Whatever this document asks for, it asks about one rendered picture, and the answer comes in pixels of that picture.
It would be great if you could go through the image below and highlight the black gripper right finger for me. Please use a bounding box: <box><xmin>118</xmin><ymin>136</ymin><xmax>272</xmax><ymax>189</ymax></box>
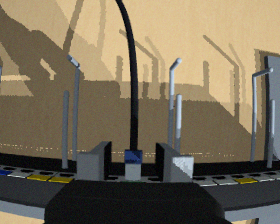
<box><xmin>155</xmin><ymin>143</ymin><xmax>194</xmax><ymax>183</ymax></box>

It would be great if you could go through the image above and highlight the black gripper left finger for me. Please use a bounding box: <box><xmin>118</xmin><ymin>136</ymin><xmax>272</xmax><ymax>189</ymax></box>
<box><xmin>77</xmin><ymin>141</ymin><xmax>112</xmax><ymax>181</ymax></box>

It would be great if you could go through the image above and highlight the black patch cord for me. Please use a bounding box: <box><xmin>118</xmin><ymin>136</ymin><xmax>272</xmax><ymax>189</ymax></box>
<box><xmin>115</xmin><ymin>0</ymin><xmax>138</xmax><ymax>151</ymax></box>

